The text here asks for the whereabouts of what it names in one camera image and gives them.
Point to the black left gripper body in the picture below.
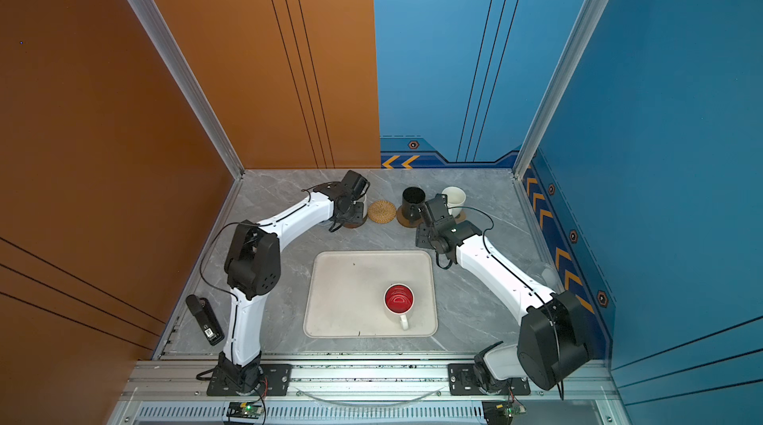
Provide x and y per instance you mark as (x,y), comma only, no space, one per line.
(356,214)

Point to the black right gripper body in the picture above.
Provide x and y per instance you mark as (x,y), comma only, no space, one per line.
(425,237)

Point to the cream white mug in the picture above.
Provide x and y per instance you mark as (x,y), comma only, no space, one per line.
(455,200)

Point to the black mug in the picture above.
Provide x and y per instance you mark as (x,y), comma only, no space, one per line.
(411,200)

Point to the red interior white mug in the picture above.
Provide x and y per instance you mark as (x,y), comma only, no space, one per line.
(399,300)

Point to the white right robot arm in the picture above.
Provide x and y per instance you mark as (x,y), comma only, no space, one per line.
(554,339)

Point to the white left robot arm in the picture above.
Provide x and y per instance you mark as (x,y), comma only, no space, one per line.
(253,268)

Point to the cork paw print coaster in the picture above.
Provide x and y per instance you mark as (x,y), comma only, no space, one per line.
(461,217)

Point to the glossy dark brown coaster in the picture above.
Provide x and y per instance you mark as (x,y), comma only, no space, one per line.
(354,221)

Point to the round brown wooden coaster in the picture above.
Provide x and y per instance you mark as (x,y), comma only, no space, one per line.
(405,222)

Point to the round woven rattan coaster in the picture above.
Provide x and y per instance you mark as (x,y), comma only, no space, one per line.
(382,212)

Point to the beige serving tray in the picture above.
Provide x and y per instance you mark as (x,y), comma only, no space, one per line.
(345,299)

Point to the black stapler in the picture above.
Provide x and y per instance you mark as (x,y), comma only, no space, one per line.
(203,312)

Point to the circuit board right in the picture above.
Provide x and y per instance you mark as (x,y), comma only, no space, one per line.
(502,412)

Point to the green circuit board left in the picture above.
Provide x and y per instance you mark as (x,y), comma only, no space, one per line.
(245,413)

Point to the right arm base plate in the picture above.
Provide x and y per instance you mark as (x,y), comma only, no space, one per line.
(463,381)

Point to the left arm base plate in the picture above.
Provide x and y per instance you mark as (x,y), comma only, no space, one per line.
(272,381)

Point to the aluminium front rail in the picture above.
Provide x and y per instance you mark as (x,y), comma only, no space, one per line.
(367,389)

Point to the aluminium corner post left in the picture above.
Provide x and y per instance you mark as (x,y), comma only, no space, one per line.
(165,44)

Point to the aluminium corner post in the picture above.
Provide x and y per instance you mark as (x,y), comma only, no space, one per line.
(165,44)
(579,37)

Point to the aluminium corner post right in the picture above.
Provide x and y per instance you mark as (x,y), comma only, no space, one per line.
(579,37)

